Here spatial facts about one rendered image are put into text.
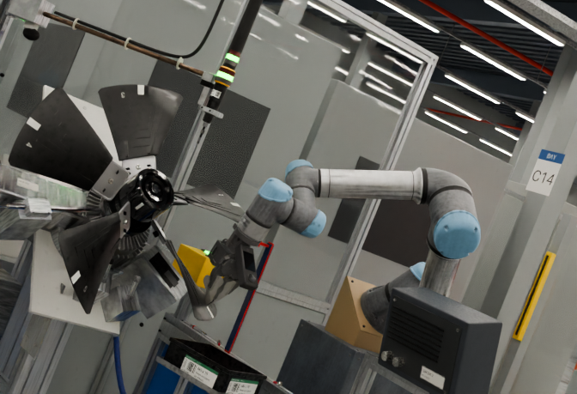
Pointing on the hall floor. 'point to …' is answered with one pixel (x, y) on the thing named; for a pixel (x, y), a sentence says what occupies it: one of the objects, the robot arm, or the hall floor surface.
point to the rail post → (149, 366)
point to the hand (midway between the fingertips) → (210, 301)
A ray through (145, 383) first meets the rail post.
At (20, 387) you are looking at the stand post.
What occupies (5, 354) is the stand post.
